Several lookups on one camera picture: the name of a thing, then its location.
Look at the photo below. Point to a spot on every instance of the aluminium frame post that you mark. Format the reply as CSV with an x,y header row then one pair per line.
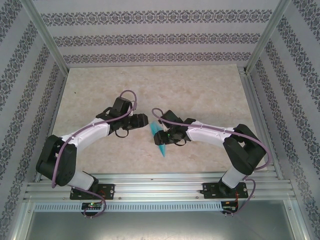
x,y
267,35
45,35

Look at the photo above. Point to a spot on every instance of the marble pattern table mat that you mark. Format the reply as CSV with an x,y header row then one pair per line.
x,y
125,85

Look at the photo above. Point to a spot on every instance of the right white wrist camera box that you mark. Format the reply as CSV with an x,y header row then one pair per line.
x,y
163,126

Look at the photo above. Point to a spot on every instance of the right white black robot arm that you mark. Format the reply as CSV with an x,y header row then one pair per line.
x,y
212,133

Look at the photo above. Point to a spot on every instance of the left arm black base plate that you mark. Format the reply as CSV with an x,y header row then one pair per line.
x,y
110,191

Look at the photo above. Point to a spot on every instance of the aluminium side rail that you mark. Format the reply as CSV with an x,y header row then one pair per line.
x,y
262,125
51,112

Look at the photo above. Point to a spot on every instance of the grey metal base panel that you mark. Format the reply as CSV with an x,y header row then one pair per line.
x,y
160,227

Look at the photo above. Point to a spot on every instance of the light blue paper sheet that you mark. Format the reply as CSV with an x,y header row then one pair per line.
x,y
155,127

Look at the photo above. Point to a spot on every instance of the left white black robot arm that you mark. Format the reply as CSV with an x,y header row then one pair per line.
x,y
82,180

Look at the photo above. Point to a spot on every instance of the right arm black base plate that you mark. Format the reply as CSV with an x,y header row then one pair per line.
x,y
208,191

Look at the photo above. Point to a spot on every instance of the aluminium mounting rail beam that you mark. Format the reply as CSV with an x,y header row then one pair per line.
x,y
160,187

